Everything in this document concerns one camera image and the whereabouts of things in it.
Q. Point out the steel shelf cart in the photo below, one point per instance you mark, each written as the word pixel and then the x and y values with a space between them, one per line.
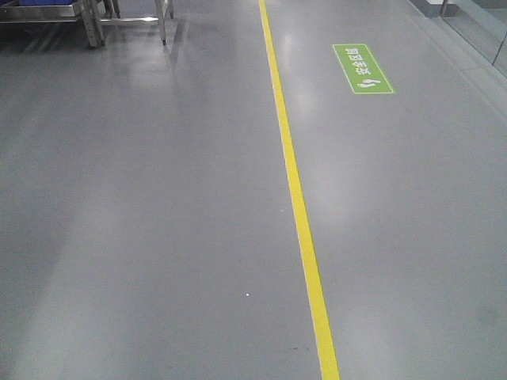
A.
pixel 13 12

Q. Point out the green floor safety sign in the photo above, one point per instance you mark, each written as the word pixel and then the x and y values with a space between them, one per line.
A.
pixel 363 73

